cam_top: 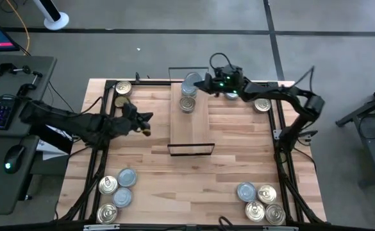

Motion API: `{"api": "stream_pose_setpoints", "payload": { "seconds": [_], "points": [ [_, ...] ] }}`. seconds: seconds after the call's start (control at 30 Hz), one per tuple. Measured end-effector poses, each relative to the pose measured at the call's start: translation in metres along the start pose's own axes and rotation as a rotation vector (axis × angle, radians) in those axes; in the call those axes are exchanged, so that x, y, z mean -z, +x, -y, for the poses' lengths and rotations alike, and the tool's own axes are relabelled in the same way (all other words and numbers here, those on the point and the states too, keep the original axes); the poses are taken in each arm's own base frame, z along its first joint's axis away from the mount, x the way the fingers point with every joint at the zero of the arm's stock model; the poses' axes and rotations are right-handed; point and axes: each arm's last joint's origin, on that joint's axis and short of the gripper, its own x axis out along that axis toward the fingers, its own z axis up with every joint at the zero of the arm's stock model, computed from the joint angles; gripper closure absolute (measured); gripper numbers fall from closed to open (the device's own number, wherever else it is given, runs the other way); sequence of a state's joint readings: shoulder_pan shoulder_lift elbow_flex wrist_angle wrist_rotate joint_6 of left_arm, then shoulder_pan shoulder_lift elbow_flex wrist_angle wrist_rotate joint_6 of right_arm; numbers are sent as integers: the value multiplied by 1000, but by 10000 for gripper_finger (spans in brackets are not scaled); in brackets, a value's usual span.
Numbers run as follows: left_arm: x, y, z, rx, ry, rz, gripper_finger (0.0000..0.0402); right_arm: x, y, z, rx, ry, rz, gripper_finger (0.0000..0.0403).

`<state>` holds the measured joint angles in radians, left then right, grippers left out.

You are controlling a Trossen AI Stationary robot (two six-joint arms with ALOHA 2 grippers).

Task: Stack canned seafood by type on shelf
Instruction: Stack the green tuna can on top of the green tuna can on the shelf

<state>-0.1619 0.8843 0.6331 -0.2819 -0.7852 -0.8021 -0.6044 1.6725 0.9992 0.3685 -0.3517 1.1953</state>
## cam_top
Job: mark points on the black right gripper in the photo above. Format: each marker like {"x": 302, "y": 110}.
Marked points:
{"x": 232, "y": 78}

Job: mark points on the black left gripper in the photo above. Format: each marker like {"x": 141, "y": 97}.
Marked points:
{"x": 120, "y": 125}

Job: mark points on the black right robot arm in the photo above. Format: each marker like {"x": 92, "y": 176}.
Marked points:
{"x": 277, "y": 93}

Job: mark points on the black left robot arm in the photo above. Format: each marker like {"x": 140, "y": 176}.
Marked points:
{"x": 62, "y": 120}

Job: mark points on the white paper sheet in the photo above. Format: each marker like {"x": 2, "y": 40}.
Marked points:
{"x": 47, "y": 153}

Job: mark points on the black desk clamp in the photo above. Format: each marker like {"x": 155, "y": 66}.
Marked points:
{"x": 27, "y": 87}
{"x": 6, "y": 68}

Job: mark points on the black computer mouse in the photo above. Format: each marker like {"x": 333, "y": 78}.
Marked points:
{"x": 14, "y": 158}

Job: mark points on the white pole stand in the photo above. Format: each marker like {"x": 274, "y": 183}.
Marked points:
{"x": 56, "y": 20}

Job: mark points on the dark grey computer desk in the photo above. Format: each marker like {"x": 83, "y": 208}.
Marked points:
{"x": 1, "y": 192}

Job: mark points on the black equipment stand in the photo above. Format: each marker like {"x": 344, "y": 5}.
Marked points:
{"x": 374, "y": 150}

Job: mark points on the wooden shelf with black frame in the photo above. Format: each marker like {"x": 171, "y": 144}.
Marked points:
{"x": 188, "y": 128}

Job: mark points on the black aluminium table frame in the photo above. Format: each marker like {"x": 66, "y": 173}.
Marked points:
{"x": 110, "y": 84}

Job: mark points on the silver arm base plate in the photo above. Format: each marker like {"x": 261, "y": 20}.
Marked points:
{"x": 277, "y": 133}

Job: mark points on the grey metal bracket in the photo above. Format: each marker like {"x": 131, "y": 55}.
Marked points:
{"x": 101, "y": 227}
{"x": 280, "y": 228}

